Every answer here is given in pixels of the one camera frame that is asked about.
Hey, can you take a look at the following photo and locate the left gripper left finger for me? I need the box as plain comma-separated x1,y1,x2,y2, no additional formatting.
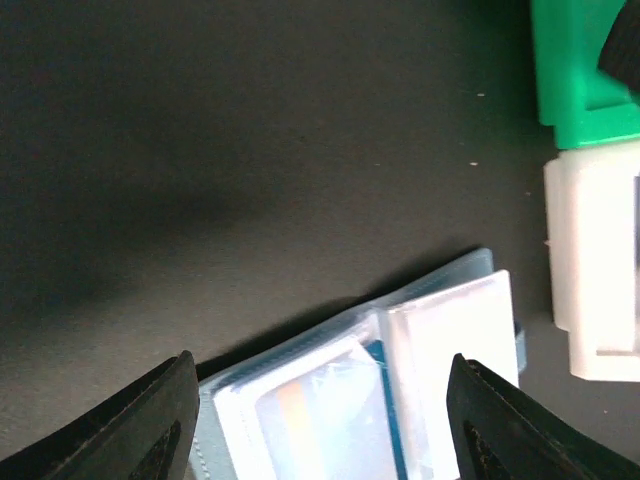
1,351,200,479

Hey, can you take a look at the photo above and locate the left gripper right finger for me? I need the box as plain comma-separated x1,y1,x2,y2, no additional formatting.
446,354,639,480

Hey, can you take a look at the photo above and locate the light blue card holder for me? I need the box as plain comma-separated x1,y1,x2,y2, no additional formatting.
189,248,527,479

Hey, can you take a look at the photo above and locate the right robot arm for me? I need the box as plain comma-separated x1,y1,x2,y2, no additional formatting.
598,0,639,95

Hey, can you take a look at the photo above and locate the white plastic bin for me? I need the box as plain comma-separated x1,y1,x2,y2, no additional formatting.
544,141,639,382

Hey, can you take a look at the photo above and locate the green plastic bin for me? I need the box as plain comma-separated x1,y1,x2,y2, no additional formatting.
531,0,639,150

